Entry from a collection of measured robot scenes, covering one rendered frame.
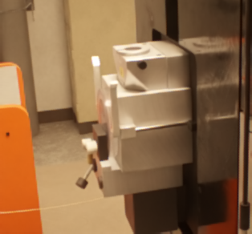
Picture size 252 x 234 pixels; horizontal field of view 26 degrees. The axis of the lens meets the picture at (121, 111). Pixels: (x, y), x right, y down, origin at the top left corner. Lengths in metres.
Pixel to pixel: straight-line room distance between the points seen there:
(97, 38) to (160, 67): 3.15
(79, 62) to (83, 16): 0.32
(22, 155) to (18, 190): 0.07
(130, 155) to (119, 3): 3.15
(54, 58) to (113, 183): 3.50
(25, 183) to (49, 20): 3.09
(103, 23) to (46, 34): 0.53
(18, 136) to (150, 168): 0.41
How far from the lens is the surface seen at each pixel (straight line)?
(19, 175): 1.07
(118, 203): 1.53
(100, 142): 0.67
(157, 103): 0.64
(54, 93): 4.23
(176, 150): 0.67
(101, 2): 3.75
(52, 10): 4.09
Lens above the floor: 1.44
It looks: 19 degrees down
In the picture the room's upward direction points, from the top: 3 degrees counter-clockwise
